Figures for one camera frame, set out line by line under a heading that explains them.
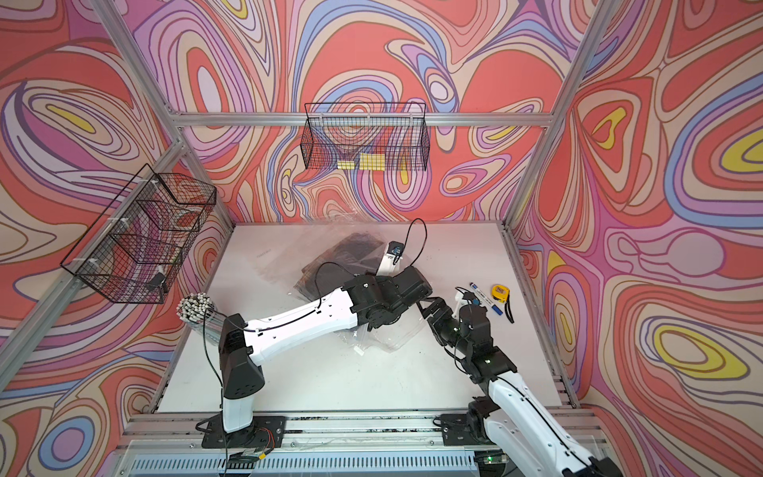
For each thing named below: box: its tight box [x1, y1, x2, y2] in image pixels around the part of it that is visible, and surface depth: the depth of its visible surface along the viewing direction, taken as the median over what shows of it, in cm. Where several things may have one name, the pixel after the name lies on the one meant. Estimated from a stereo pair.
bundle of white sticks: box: [175, 292, 226, 344], surface depth 78 cm
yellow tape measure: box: [490, 284, 515, 324], surface depth 99 cm
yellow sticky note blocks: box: [336, 153, 386, 171], surface depth 86 cm
